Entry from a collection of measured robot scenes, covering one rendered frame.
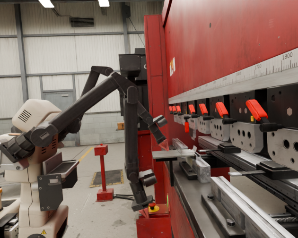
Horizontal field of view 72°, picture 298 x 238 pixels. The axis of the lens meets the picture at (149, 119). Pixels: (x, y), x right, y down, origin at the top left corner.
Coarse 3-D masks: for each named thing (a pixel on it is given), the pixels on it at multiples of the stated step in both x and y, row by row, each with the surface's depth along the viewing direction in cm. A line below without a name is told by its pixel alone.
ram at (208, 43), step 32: (192, 0) 103; (224, 0) 66; (256, 0) 48; (288, 0) 38; (192, 32) 107; (224, 32) 67; (256, 32) 49; (288, 32) 39; (192, 64) 111; (224, 64) 69; (192, 96) 115
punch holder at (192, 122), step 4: (196, 100) 111; (188, 104) 125; (196, 104) 111; (188, 108) 126; (196, 108) 111; (196, 112) 111; (192, 120) 118; (196, 120) 112; (192, 124) 118; (196, 124) 112; (192, 128) 118; (196, 128) 113
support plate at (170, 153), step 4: (152, 152) 143; (156, 152) 142; (160, 152) 141; (164, 152) 141; (168, 152) 140; (172, 152) 139; (176, 152) 138; (156, 156) 130; (160, 156) 129; (164, 156) 128; (168, 156) 128; (172, 156) 129; (176, 156) 129; (180, 156) 129; (184, 156) 129
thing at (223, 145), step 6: (222, 144) 137; (228, 144) 135; (198, 150) 138; (204, 150) 136; (210, 150) 136; (216, 150) 136; (222, 150) 134; (228, 150) 132; (234, 150) 132; (240, 150) 132
